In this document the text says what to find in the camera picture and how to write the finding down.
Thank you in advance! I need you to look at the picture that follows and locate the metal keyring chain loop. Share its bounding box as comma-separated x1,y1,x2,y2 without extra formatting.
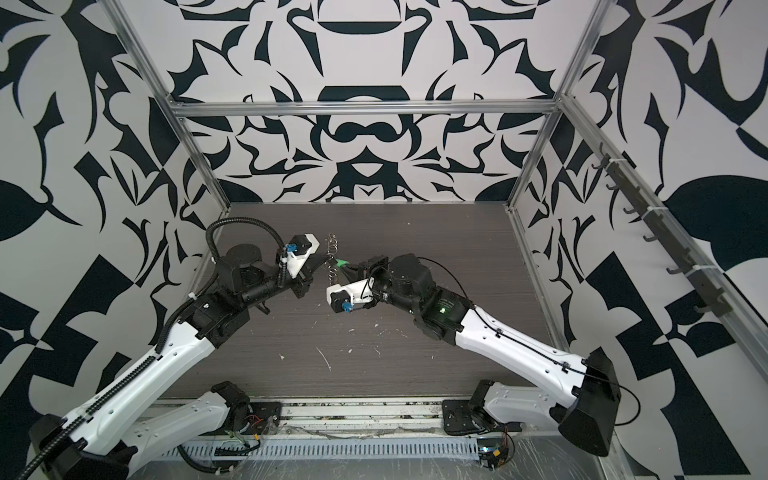
323,233,341,289

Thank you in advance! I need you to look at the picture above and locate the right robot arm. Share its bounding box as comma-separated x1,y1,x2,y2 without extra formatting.
326,254,621,457

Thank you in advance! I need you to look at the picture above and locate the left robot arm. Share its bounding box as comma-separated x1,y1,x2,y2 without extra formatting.
18,234,327,479

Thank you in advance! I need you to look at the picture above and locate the small circuit board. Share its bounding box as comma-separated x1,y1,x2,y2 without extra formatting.
477,435,516,470

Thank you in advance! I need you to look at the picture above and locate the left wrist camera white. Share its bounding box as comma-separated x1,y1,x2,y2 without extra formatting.
283,233,320,279

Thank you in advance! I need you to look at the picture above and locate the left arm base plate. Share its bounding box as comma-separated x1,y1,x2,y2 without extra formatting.
231,401,283,435

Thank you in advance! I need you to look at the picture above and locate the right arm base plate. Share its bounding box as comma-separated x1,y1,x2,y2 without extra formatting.
441,399,507,436

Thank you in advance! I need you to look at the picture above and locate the white slotted cable duct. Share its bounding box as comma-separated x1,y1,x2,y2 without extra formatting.
185,437,479,461

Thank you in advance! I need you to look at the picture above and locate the wall hook rail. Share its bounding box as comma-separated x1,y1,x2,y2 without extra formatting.
595,146,733,317

